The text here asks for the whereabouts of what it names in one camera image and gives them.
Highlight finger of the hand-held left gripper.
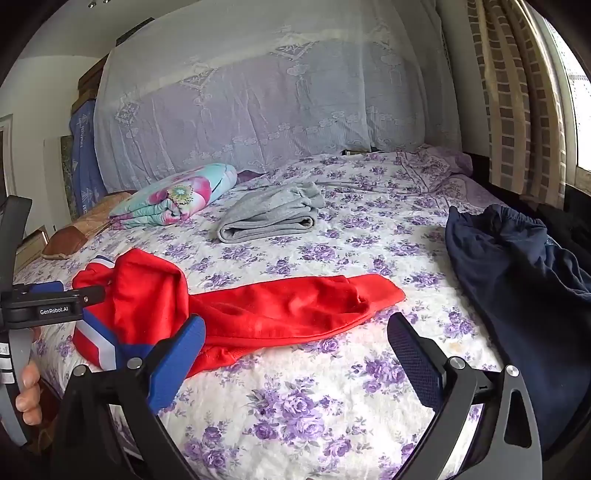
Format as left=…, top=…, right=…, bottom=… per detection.
left=60, top=285, right=106, bottom=305
left=0, top=196, right=32, bottom=289

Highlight blue patterned cloth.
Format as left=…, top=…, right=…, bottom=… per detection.
left=69, top=99, right=109, bottom=217

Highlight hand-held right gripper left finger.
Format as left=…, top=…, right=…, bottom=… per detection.
left=48, top=315, right=207, bottom=480

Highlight lavender pillow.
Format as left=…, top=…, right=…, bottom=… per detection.
left=397, top=144, right=509, bottom=208

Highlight red pants with striped waistband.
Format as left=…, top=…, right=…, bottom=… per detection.
left=71, top=248, right=407, bottom=372

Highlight black bed frame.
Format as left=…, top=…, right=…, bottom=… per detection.
left=464, top=150, right=591, bottom=245

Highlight dark wooden board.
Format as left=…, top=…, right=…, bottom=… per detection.
left=115, top=17, right=155, bottom=45

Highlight navy blue pants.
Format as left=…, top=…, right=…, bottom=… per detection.
left=444, top=204, right=591, bottom=455

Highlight bed with purple floral sheet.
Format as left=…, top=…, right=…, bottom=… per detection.
left=11, top=145, right=509, bottom=480

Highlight folded floral quilt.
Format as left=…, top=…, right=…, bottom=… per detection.
left=109, top=164, right=238, bottom=230

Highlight brown box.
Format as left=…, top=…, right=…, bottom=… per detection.
left=78, top=53, right=112, bottom=100

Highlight wooden framed board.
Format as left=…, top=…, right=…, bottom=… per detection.
left=15, top=225, right=51, bottom=275

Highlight brown pillow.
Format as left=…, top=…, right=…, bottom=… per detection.
left=41, top=191, right=134, bottom=260

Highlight beige checked curtain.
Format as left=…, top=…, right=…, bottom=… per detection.
left=466, top=0, right=568, bottom=210

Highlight gray pants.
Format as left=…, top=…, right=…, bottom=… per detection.
left=216, top=181, right=326, bottom=244

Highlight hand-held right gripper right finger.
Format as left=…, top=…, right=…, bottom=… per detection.
left=387, top=311, right=543, bottom=480

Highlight white lace cover cloth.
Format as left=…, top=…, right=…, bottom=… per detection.
left=93, top=0, right=462, bottom=195

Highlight window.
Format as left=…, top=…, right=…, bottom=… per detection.
left=531, top=9, right=591, bottom=185

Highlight person's left hand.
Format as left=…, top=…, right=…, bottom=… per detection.
left=15, top=360, right=43, bottom=428

